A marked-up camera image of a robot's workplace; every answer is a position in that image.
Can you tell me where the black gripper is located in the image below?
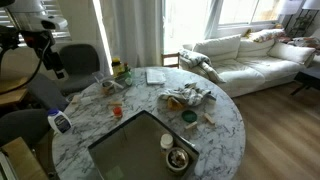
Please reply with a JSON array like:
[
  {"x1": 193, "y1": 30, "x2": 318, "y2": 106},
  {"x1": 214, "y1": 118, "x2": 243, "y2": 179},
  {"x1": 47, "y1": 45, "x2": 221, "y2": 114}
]
[{"x1": 21, "y1": 30, "x2": 65, "y2": 79}]

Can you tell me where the small red lid container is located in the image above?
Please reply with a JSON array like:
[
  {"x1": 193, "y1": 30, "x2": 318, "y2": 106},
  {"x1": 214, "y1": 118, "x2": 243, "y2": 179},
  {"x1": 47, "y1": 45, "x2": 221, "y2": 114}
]
[{"x1": 113, "y1": 107, "x2": 122, "y2": 118}]

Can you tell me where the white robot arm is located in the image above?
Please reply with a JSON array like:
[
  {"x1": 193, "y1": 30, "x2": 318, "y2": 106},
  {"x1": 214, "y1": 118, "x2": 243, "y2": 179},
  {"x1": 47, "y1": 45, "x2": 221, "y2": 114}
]
[{"x1": 0, "y1": 0, "x2": 68, "y2": 79}]

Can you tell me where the yellow lid vitamin bottle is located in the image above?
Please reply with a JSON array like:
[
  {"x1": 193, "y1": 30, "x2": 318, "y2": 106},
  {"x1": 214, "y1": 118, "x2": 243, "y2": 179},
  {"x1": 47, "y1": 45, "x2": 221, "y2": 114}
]
[{"x1": 111, "y1": 57, "x2": 122, "y2": 77}]

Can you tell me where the white lid jar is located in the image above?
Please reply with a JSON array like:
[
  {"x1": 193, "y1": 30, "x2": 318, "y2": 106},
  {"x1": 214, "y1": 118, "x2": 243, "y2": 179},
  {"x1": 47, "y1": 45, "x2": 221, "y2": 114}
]
[{"x1": 160, "y1": 134, "x2": 174, "y2": 153}]

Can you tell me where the green round lid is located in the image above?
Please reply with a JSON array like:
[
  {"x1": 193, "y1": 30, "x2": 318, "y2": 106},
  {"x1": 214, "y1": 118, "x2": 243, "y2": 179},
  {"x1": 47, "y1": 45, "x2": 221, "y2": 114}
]
[{"x1": 182, "y1": 110, "x2": 197, "y2": 123}]

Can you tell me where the grey office chair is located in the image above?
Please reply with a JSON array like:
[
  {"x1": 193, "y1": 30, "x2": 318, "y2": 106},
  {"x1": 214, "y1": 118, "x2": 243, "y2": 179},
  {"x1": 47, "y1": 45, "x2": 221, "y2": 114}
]
[{"x1": 58, "y1": 44, "x2": 100, "y2": 95}]

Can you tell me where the glass cup with spoon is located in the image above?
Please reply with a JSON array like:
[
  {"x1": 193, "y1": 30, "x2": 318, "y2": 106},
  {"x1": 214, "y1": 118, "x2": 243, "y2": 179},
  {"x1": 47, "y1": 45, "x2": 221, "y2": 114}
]
[{"x1": 102, "y1": 81, "x2": 115, "y2": 95}]

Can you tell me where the white bottle blue cap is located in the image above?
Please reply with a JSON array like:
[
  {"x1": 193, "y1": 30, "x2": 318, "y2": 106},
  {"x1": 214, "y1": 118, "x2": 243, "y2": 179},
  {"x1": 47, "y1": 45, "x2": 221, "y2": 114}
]
[{"x1": 48, "y1": 108, "x2": 72, "y2": 134}]

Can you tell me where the green glass bottle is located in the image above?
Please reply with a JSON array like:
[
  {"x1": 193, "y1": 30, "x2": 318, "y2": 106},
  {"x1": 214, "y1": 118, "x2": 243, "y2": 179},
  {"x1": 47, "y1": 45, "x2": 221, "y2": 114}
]
[{"x1": 124, "y1": 62, "x2": 131, "y2": 78}]

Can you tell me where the white folded paper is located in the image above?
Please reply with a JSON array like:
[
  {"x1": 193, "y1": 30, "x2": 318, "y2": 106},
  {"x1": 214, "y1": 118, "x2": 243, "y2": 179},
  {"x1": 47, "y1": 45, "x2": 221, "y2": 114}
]
[{"x1": 146, "y1": 69, "x2": 166, "y2": 85}]

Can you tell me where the wooden chair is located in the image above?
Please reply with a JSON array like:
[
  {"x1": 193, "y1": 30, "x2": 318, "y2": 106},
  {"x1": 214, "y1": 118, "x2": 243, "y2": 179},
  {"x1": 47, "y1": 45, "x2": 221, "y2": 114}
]
[{"x1": 161, "y1": 53, "x2": 179, "y2": 68}]

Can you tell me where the dark flat package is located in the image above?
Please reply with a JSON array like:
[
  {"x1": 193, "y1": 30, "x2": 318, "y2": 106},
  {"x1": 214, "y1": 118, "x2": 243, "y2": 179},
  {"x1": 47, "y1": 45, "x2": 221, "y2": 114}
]
[{"x1": 88, "y1": 110, "x2": 199, "y2": 180}]

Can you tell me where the orange object under cloth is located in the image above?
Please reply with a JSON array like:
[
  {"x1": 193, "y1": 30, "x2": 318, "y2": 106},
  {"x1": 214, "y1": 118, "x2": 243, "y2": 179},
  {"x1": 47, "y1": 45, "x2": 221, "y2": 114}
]
[{"x1": 167, "y1": 97, "x2": 184, "y2": 110}]

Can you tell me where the grey blanket on sofa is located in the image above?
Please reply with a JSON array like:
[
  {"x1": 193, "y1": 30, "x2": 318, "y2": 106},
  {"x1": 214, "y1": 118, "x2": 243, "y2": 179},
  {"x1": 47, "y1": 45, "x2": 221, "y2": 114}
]
[{"x1": 179, "y1": 49, "x2": 225, "y2": 83}]

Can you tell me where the striped grey cloth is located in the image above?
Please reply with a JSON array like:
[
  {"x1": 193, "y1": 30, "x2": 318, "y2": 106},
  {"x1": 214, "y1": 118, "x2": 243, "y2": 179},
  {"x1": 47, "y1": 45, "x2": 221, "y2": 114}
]
[{"x1": 159, "y1": 83, "x2": 211, "y2": 106}]

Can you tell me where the wooden block small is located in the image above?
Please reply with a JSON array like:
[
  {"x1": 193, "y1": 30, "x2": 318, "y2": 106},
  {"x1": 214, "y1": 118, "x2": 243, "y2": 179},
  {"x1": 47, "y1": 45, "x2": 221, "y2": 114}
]
[{"x1": 185, "y1": 121, "x2": 197, "y2": 130}]

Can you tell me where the bowl with food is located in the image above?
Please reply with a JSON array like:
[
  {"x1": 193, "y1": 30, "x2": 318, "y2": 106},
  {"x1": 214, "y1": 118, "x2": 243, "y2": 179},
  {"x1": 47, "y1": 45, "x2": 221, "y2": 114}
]
[{"x1": 165, "y1": 147, "x2": 189, "y2": 173}]

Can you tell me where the white sofa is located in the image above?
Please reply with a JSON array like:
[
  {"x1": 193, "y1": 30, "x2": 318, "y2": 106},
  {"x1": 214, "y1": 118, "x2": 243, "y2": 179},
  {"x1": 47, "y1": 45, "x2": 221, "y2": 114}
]
[{"x1": 181, "y1": 34, "x2": 316, "y2": 97}]

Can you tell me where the floral pillow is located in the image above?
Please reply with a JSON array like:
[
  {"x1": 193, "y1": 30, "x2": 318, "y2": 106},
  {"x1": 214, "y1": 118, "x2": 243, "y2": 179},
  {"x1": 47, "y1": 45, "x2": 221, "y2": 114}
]
[{"x1": 249, "y1": 29, "x2": 285, "y2": 43}]

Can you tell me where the dark coffee table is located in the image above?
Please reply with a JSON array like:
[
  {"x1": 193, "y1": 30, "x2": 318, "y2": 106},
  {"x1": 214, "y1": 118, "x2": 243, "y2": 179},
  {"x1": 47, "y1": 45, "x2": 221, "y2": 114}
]
[{"x1": 291, "y1": 66, "x2": 320, "y2": 95}]

